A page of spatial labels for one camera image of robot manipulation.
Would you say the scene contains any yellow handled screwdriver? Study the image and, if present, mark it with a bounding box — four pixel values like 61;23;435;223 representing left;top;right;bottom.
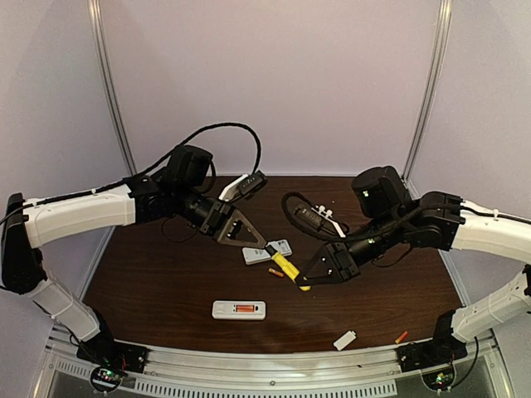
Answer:
265;245;311;291

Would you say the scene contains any large white remote control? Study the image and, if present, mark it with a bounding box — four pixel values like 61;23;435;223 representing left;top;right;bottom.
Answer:
241;240;293;265

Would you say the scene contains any small white battery cover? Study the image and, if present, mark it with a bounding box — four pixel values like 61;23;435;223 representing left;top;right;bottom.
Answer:
333;330;357;352

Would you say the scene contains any small white remote control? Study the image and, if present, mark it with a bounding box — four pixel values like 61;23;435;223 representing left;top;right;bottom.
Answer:
212;300;266;321

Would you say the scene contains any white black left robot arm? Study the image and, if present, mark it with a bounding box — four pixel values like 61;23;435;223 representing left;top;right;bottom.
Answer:
1;145;266;342

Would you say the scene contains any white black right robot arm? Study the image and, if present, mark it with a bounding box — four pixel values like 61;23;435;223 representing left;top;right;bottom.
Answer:
295;166;530;343

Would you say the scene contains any red orange battery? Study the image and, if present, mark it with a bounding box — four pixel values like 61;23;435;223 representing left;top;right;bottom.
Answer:
395;331;409;344
268;268;285;278

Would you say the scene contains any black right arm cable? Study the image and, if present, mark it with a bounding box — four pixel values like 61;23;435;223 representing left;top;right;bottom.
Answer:
280;191;531;244

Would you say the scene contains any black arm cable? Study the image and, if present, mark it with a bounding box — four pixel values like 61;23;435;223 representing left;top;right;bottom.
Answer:
280;191;531;244
0;122;264;225

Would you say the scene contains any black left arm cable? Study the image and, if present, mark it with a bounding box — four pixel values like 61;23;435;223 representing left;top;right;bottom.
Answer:
0;122;264;225

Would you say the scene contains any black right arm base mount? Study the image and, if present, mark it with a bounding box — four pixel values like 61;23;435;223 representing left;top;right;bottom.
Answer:
395;335;468;372

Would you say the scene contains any aluminium front rail frame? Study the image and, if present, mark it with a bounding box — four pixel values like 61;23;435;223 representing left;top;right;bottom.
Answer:
31;323;511;398

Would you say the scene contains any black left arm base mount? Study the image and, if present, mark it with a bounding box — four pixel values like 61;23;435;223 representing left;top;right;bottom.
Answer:
76;335;149;373

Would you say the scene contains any left aluminium corner post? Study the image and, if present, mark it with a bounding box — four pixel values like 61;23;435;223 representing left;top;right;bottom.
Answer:
86;0;140;183

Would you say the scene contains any aluminium corner post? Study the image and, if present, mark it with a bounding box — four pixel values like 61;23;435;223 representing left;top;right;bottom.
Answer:
402;0;453;182
86;0;140;183

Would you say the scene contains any right aluminium corner post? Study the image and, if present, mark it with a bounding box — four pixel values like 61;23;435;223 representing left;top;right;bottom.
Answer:
402;0;453;182

